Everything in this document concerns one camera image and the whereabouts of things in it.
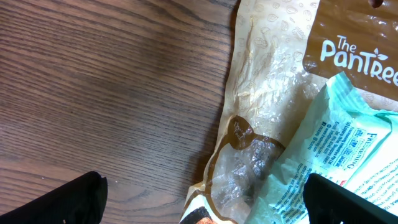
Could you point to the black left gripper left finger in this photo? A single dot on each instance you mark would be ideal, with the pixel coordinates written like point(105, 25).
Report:
point(80, 201)

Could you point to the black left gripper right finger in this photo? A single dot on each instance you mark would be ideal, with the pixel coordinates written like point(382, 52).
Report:
point(329, 203)

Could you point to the mint green wet wipes pack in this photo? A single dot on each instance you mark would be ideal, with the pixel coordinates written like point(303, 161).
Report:
point(336, 136)

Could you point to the brown snack packet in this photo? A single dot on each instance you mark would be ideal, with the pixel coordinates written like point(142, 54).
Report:
point(285, 52)

